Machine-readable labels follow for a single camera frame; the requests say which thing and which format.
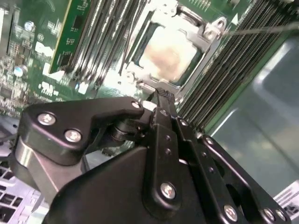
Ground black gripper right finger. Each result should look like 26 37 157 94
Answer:
166 91 294 224

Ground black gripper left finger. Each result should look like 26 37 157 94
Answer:
10 88 186 220

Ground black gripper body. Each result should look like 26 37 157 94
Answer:
45 146 218 224

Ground silver CPU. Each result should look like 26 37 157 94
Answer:
137 21 204 86

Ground metal locking lever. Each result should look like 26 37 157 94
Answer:
123 24 133 65
219 22 299 39

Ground metal socket cover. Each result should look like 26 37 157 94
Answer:
121 4 212 93

